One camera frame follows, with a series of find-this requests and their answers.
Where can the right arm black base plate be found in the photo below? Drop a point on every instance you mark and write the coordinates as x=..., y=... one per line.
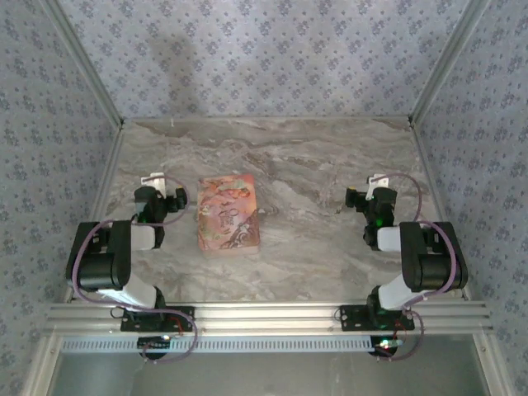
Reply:
x=350, y=319

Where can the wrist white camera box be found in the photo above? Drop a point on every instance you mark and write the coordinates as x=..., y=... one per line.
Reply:
x=379, y=180
x=154, y=181

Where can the aluminium mounting rail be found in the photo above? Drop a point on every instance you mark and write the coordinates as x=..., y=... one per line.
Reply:
x=268, y=317

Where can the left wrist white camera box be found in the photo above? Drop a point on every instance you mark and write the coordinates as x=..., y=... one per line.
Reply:
x=154, y=181

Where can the aluminium table side rail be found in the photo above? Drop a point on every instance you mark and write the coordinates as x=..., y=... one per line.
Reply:
x=433, y=185
x=103, y=185

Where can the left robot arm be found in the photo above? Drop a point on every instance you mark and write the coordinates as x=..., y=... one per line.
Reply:
x=99, y=264

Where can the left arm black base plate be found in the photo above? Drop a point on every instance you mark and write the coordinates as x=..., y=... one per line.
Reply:
x=185, y=319

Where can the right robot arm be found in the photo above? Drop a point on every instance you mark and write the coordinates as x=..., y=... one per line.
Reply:
x=433, y=264

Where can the pink illustrated book box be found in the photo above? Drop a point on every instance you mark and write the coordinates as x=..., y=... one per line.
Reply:
x=227, y=214

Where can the grey metal sheet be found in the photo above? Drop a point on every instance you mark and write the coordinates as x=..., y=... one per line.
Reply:
x=268, y=375

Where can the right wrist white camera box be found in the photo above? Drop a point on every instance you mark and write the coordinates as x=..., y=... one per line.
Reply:
x=379, y=180

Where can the aluminium frame post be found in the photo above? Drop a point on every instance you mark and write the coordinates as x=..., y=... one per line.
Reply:
x=82, y=62
x=449, y=62

